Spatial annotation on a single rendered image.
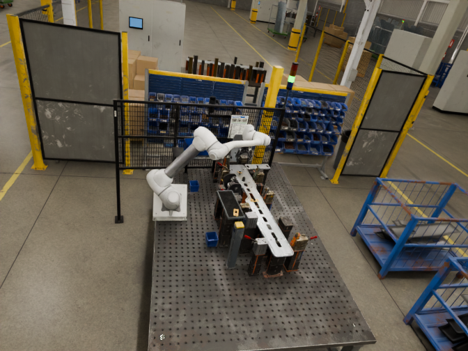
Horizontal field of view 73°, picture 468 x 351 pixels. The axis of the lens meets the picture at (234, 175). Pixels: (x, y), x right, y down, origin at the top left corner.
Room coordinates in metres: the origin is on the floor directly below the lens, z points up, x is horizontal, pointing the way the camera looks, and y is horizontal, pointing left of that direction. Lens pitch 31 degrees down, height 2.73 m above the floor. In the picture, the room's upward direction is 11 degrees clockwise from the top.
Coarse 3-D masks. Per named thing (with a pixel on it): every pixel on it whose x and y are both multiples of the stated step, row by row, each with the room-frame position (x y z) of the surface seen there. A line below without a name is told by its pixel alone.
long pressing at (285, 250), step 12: (240, 168) 3.05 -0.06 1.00; (240, 180) 2.79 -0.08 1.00; (252, 180) 2.83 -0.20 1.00; (252, 192) 2.61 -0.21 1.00; (252, 204) 2.42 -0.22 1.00; (264, 204) 2.45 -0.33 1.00; (264, 216) 2.27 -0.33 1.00; (264, 228) 2.10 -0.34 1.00; (276, 228) 2.13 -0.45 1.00; (276, 240) 1.99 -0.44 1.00; (276, 252) 1.85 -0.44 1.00; (288, 252) 1.87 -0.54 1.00
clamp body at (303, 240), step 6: (300, 240) 1.97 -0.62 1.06; (306, 240) 1.99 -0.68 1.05; (294, 246) 1.97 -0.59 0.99; (300, 246) 1.98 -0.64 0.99; (294, 252) 1.97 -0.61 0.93; (300, 252) 2.01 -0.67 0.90; (288, 258) 1.99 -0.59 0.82; (294, 258) 1.98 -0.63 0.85; (288, 264) 1.97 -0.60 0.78; (294, 264) 1.98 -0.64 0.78; (288, 270) 1.96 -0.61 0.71; (294, 270) 1.98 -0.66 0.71
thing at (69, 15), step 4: (64, 0) 5.63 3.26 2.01; (68, 0) 5.65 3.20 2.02; (72, 0) 5.73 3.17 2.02; (64, 4) 5.63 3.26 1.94; (68, 4) 5.65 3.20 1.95; (72, 4) 5.71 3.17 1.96; (64, 8) 5.63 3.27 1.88; (68, 8) 5.64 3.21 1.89; (72, 8) 5.69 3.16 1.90; (64, 12) 5.63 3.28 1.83; (68, 12) 5.64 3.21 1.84; (72, 12) 5.67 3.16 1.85; (64, 16) 5.62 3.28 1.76; (68, 16) 5.64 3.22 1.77; (72, 16) 5.66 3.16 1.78; (64, 20) 5.62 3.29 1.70; (68, 20) 5.64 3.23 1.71; (72, 20) 5.66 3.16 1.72; (68, 24) 5.64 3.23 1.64; (72, 24) 5.66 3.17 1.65
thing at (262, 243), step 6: (258, 240) 1.88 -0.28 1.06; (264, 240) 1.89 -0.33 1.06; (258, 246) 1.84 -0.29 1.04; (264, 246) 1.86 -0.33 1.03; (258, 252) 1.84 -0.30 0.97; (264, 252) 1.86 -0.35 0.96; (252, 258) 1.87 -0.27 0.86; (258, 258) 1.85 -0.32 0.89; (252, 264) 1.85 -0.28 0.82; (258, 264) 1.86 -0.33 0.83; (246, 270) 1.89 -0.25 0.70; (252, 270) 1.84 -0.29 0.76; (258, 270) 1.86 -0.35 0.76
